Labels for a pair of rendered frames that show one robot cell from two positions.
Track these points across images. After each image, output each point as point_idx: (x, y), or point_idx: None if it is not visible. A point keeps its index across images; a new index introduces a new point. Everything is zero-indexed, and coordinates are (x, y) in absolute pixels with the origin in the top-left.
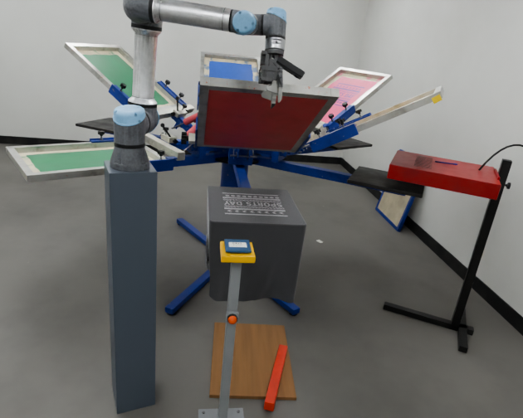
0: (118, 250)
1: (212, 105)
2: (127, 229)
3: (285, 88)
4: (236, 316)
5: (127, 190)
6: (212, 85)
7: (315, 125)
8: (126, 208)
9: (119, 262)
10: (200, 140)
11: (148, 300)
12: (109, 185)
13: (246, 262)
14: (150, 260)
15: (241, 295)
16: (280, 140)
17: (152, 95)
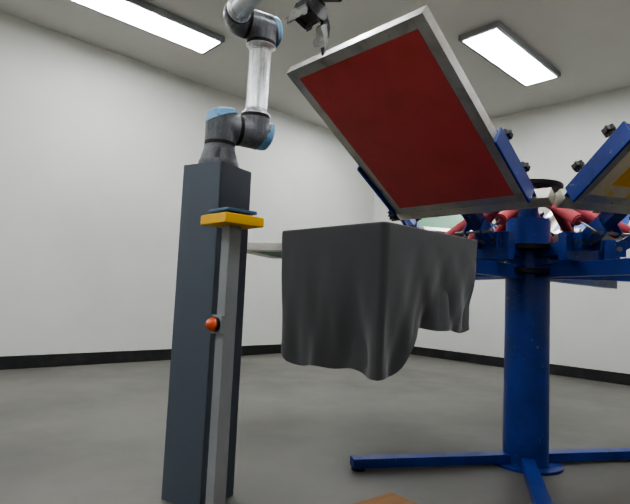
0: (182, 251)
1: (329, 110)
2: (192, 227)
3: (360, 37)
4: (216, 319)
5: (195, 182)
6: (295, 69)
7: (473, 105)
8: (193, 202)
9: (182, 267)
10: (387, 198)
11: (203, 326)
12: (183, 177)
13: (218, 221)
14: (208, 270)
15: (312, 354)
16: (471, 168)
17: (258, 104)
